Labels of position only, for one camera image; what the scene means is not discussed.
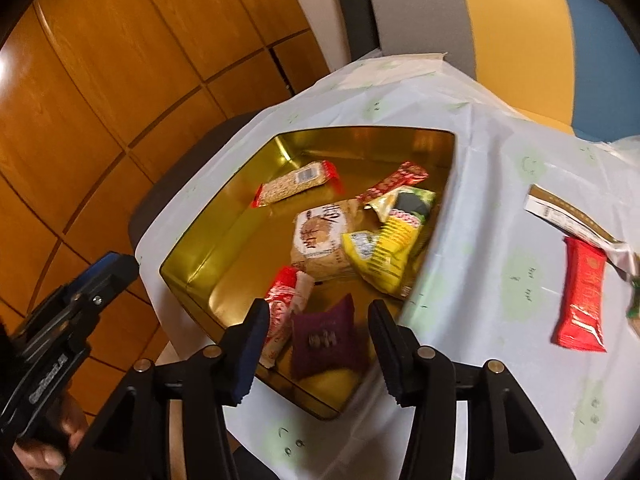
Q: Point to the gold tin box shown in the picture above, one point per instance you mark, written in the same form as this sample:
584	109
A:
240	240

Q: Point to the person's left hand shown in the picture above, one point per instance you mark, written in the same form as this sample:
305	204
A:
45	460

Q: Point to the black foam roll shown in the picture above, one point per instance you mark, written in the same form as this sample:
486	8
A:
355	10

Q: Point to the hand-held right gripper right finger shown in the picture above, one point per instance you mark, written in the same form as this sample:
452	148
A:
395	360

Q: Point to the yellow packet with red label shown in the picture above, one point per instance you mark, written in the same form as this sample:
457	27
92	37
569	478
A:
400	245

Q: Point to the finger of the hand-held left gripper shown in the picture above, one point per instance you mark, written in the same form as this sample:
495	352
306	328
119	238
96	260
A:
110	272

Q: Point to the small yellow snack packet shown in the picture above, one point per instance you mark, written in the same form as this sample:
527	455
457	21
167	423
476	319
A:
362	250

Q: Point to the clear round biscuit packet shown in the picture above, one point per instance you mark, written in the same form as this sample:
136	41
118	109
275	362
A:
320	240

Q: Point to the purple snack packet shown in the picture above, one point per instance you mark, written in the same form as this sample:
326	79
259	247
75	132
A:
325	340

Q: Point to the thin red stick packet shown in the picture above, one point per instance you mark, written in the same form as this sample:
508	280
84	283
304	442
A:
395	181

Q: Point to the grey yellow blue chair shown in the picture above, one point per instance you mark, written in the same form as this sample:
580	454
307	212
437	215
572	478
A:
510	35

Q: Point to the wooden wardrobe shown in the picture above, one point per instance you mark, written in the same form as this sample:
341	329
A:
125	60

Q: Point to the long gold white packet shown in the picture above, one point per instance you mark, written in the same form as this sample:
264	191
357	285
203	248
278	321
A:
565	215

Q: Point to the green dark snack packet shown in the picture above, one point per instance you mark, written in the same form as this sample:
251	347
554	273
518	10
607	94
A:
412	204

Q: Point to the green-ended cracker packet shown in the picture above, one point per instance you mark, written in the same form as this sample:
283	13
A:
635	310

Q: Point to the red and white snack packet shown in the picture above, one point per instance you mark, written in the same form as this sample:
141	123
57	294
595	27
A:
280	310

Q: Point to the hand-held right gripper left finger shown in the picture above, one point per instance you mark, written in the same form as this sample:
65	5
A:
247	355

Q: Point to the large red snack packet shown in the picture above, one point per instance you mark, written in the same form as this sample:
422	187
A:
582	295

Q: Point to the plastic tablecloth with green smileys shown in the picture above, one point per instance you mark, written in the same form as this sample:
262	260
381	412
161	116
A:
500	200

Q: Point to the oat bar packet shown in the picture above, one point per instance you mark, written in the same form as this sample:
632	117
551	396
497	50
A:
295	182

